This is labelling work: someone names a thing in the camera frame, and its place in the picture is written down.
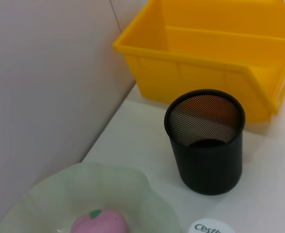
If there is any pink toy peach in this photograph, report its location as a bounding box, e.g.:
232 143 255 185
70 209 131 233

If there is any clear bottle green label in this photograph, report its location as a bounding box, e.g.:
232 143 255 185
187 218 236 233

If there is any black mesh pen holder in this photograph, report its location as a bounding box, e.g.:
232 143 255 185
164 89 246 196

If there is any green translucent fruit plate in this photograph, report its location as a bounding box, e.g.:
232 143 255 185
0 161 184 233

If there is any yellow plastic bin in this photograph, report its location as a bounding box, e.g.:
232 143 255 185
112 0 285 116

